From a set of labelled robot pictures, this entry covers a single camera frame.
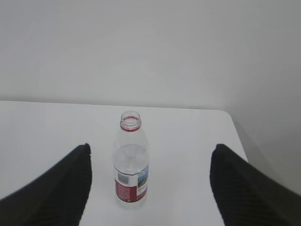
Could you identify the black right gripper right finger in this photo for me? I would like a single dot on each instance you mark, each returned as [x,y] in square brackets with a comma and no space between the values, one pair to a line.
[246,197]

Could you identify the clear water bottle red label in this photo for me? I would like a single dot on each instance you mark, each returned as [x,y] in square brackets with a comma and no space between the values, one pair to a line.
[130,159]

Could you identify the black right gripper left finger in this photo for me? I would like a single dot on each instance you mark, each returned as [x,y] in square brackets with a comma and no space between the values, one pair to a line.
[56,198]

